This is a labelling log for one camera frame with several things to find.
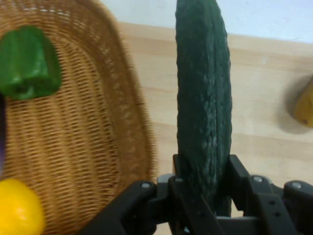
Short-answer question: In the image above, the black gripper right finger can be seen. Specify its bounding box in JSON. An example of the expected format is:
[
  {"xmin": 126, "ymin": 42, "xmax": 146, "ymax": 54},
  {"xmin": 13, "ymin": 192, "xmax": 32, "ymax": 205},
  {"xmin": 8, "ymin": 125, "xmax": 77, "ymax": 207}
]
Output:
[{"xmin": 227, "ymin": 154, "xmax": 313, "ymax": 235}]

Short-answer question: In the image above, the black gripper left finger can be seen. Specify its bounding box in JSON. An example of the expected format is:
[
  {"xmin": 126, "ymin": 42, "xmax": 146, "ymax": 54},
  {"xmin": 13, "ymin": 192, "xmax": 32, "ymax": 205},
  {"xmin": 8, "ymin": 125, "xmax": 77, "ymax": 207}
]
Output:
[{"xmin": 78, "ymin": 154, "xmax": 224, "ymax": 235}]

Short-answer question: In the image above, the dark green cucumber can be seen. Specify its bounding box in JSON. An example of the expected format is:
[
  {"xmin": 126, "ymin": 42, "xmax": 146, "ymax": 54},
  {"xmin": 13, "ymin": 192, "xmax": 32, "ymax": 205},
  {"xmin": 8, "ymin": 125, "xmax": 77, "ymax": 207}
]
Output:
[{"xmin": 175, "ymin": 0, "xmax": 233, "ymax": 218}]

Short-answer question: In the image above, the woven wicker basket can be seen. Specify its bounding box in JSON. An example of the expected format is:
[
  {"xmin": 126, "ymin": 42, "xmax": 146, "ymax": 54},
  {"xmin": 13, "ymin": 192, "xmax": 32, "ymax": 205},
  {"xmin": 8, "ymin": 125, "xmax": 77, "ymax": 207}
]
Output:
[{"xmin": 0, "ymin": 0, "xmax": 157, "ymax": 235}]

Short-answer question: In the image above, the yellowish brown potato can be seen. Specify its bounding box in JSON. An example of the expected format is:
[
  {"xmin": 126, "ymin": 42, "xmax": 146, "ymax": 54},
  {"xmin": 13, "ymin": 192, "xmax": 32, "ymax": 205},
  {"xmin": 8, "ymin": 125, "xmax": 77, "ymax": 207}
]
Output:
[{"xmin": 294, "ymin": 75, "xmax": 313, "ymax": 128}]

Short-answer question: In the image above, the light wooden cutting board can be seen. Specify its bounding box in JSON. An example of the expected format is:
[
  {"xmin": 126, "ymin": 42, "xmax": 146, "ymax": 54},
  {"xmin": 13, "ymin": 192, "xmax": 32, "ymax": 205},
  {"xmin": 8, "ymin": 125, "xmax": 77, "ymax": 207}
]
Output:
[{"xmin": 116, "ymin": 22, "xmax": 313, "ymax": 235}]

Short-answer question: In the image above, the yellow bell pepper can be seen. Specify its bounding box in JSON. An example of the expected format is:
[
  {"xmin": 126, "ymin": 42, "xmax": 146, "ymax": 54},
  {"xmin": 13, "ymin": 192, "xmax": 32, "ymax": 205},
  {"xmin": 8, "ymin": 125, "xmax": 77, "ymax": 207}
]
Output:
[{"xmin": 0, "ymin": 178, "xmax": 46, "ymax": 235}]

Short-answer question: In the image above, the purple eggplant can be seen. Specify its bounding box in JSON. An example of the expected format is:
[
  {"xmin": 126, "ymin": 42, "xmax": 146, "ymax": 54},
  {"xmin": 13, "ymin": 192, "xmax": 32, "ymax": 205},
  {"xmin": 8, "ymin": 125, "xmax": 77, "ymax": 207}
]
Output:
[{"xmin": 0, "ymin": 94, "xmax": 7, "ymax": 177}]

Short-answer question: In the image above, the green bell pepper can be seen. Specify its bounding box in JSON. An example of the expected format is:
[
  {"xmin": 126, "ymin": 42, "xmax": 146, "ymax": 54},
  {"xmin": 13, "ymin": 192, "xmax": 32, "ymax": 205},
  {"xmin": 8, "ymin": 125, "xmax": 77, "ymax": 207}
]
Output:
[{"xmin": 0, "ymin": 25, "xmax": 62, "ymax": 101}]

